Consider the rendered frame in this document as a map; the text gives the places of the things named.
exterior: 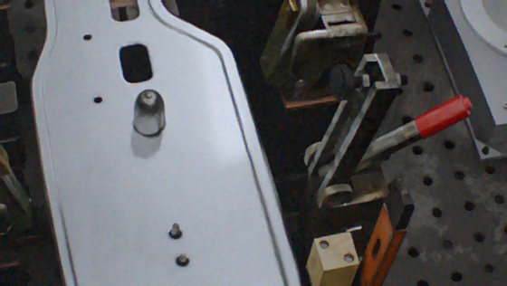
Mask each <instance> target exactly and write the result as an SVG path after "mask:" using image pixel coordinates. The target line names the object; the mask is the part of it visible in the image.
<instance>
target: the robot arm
mask: <svg viewBox="0 0 507 286"><path fill-rule="evenodd" d="M459 6H460V9H461V12H462V16H463V17H464V20H465V21H466V22H467V25H468V26H469V27H470V29H471V30H472V31H473V32H474V34H475V35H476V36H478V38H479V39H480V40H481V41H482V42H484V43H486V44H487V46H489V47H491V49H493V50H495V51H496V52H497V53H500V54H502V55H504V56H506V57H507V0H459Z"/></svg>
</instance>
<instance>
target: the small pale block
mask: <svg viewBox="0 0 507 286"><path fill-rule="evenodd" d="M351 238H352V237H351V234H350V232H346V233H342V234H333V235H329V236H323V237H320V238H315V239H314V242H313V246H312V248H311V254H310V258H309V260H308V263H307V265H306V274H307V277H308V279H307V282H306V285H305V286H350V284H351V283H352V280H353V277H354V275H355V273H356V270H357V268H358V266H359V259H358V257H357V252H356V249H355V247H354V244H353V242H352V240H351Z"/></svg>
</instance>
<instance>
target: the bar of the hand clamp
mask: <svg viewBox="0 0 507 286"><path fill-rule="evenodd" d="M333 68H334V69H333V70H332V71H331V73H330V91H331V94H333V96H334V97H336V99H337V100H341V102H340V106H339V108H338V110H337V112H336V113H335V115H334V117H333V119H332V121H331V123H330V125H329V129H328V131H327V132H326V134H325V136H324V138H323V140H322V142H321V143H320V146H319V148H318V150H317V152H316V154H315V155H314V157H313V159H312V161H311V165H310V167H309V169H308V172H309V175H310V176H318V175H319V173H318V169H319V168H320V166H321V164H323V163H325V162H331V161H332V160H334V159H335V160H334V161H333V163H332V165H331V167H330V170H329V172H328V174H327V175H326V177H325V179H324V181H323V183H322V185H321V187H320V189H319V191H318V193H317V195H316V198H317V201H318V198H319V195H320V192H321V191H323V190H324V189H325V188H326V187H329V186H334V185H339V184H348V183H349V181H350V180H351V178H352V176H353V175H354V171H355V170H356V169H357V167H358V165H359V163H360V161H361V159H362V158H363V156H364V155H365V153H366V152H367V149H368V146H369V144H370V143H371V141H372V139H373V138H374V137H375V135H376V134H377V131H378V128H379V126H380V125H381V123H382V121H383V119H384V118H385V116H386V114H387V112H388V110H389V108H390V107H391V104H392V102H393V100H394V99H395V97H396V96H397V93H398V91H399V89H400V86H403V85H406V86H407V85H408V76H407V75H406V74H404V73H401V74H400V72H398V71H396V70H395V69H394V70H393V69H392V65H391V61H390V60H389V58H388V55H387V54H386V53H379V54H376V53H372V54H364V56H363V58H362V60H361V61H360V63H359V66H358V68H357V70H356V72H355V74H354V76H353V73H352V71H351V69H350V68H348V67H347V66H346V65H335V66H334V67H333Z"/></svg>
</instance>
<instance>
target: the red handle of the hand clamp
mask: <svg viewBox="0 0 507 286"><path fill-rule="evenodd" d="M471 109H472V103H471V102H470V101H469V100H468V98H467V97H466V98H464V99H463V96H462V95H461V94H459V95H458V96H456V97H454V98H453V99H450V100H448V101H446V102H445V103H443V104H441V105H437V106H435V107H434V108H432V109H431V110H429V111H427V112H426V113H422V114H420V115H419V116H417V117H415V118H414V121H412V122H409V123H407V124H405V125H403V126H401V127H400V128H398V129H395V130H394V131H392V132H390V133H388V134H387V135H383V136H381V137H379V138H377V139H375V140H373V141H371V143H370V144H369V146H368V149H367V152H366V153H365V155H364V156H363V158H362V159H361V161H360V163H359V165H358V167H357V169H356V170H355V171H354V172H356V171H358V170H360V169H364V168H366V167H368V166H370V165H372V164H374V163H376V162H377V161H379V160H381V159H383V158H385V157H387V156H389V155H391V154H393V153H394V152H396V151H399V150H401V149H403V148H406V147H408V146H409V145H411V144H413V143H415V142H417V141H418V140H420V139H421V138H423V139H426V138H431V137H433V136H434V135H435V134H437V133H438V132H440V131H442V130H444V129H447V128H450V127H452V126H453V125H454V124H456V123H457V122H459V121H461V120H463V119H467V118H469V117H470V116H471V115H470V112H469V110H471ZM334 160H335V159H334ZM334 160H332V161H331V162H325V163H323V164H321V166H320V168H319V169H318V173H319V176H320V180H321V181H322V182H323V181H324V179H325V177H326V175H327V174H328V172H329V170H330V167H331V165H332V163H333V161H334Z"/></svg>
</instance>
